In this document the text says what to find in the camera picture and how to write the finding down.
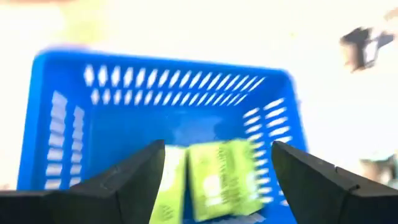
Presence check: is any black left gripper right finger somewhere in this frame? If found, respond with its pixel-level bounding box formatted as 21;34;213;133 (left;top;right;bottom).
271;140;398;224

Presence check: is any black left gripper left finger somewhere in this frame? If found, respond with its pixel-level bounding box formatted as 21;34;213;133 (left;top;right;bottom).
0;139;166;224

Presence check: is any blue plastic basket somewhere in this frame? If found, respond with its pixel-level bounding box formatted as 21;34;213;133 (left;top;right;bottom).
17;46;308;224

